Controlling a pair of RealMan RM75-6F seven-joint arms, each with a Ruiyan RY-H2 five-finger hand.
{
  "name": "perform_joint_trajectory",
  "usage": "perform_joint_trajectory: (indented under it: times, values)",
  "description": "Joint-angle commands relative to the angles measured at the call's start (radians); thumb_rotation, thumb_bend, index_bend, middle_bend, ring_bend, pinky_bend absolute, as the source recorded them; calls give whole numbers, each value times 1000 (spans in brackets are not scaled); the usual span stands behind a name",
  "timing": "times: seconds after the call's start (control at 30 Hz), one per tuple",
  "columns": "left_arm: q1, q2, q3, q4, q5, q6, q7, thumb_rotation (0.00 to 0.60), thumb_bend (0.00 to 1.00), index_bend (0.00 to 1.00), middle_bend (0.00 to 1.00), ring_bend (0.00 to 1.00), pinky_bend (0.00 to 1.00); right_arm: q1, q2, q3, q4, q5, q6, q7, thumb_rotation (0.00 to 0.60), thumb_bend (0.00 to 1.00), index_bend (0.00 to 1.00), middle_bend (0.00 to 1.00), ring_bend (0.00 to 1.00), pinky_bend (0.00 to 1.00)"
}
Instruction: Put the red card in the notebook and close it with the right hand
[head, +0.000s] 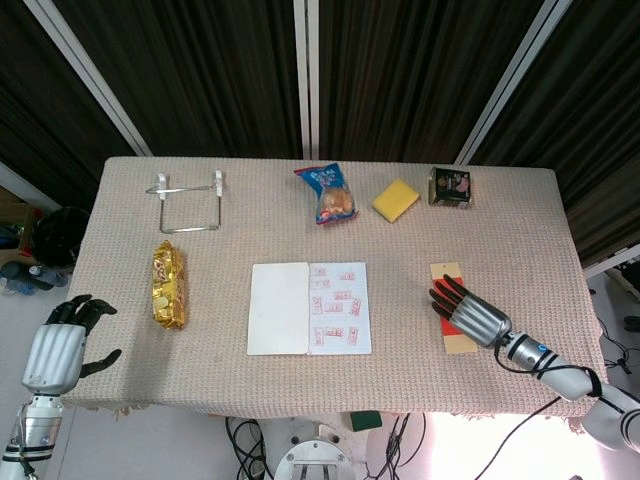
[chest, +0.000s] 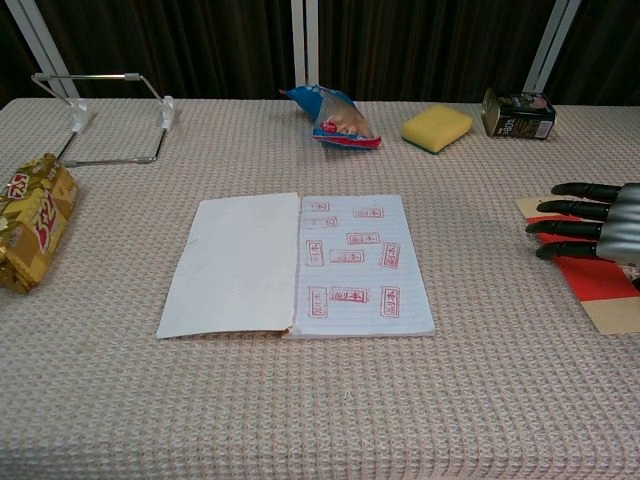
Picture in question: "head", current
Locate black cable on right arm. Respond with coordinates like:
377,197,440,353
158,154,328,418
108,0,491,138
479,342,604,480

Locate black cables by stand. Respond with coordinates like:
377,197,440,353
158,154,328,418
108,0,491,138
589,279,640,376

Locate green pad under table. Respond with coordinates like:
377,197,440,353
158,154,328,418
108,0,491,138
349,410,384,433

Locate yellow sponge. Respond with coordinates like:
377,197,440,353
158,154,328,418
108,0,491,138
371,178,420,223

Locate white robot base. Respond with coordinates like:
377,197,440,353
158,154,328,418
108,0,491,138
259,414,371,480

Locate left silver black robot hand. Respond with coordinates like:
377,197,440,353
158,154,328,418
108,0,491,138
20,293,123,397

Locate black food tin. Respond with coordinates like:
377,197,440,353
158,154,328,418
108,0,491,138
428,166,474,210

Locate black floor cable bundle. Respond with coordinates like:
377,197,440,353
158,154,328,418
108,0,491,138
224,413,429,480

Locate gold foil snack packet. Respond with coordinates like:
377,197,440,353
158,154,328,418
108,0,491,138
151,239,189,331

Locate blue snack bag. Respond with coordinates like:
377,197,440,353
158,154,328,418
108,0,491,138
293,162,360,226

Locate red and tan bookmark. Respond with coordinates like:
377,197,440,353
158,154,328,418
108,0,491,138
429,261,479,355

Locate beige woven tablecloth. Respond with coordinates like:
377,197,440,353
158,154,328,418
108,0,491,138
59,156,615,431

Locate metal wire stand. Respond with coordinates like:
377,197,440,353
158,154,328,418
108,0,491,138
145,170,225,235

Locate white partition frame post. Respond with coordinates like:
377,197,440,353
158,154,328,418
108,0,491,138
292,0,321,161
22,0,152,157
453,0,574,166

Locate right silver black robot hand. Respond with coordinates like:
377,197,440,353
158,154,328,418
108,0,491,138
428,273,513,350

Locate open white notebook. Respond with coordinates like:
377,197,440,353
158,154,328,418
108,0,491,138
246,261,374,357

